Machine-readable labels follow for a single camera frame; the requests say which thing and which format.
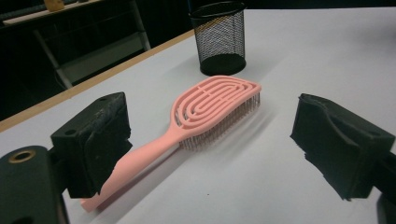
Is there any amber glass bottle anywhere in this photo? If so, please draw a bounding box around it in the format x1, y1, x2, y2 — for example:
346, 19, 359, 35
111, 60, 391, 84
43, 0, 65, 13

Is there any pink hairbrush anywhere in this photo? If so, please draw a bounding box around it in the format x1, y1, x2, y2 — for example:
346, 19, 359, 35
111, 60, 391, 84
80, 75, 262, 214

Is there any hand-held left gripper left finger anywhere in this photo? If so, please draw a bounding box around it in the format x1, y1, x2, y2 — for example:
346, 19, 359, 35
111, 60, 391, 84
50, 91, 134, 200

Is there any black mesh pen holder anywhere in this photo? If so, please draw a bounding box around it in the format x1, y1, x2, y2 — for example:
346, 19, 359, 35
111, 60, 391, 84
188, 1, 248, 77

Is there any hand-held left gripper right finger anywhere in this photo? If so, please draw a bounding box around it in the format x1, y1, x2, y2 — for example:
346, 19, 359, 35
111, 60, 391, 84
290, 92, 396, 201

